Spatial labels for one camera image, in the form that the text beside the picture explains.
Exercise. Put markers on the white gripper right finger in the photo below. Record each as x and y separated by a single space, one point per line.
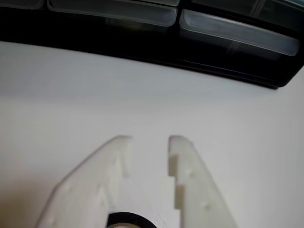
197 190

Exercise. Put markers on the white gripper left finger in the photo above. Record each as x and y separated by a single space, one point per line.
80 190

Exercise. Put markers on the black tape roll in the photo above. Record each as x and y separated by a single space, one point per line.
133 215

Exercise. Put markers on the black drawer cabinet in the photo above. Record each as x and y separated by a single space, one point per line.
95 35

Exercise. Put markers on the translucent plastic drawer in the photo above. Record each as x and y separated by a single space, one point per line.
237 31
237 7
114 12
21 3

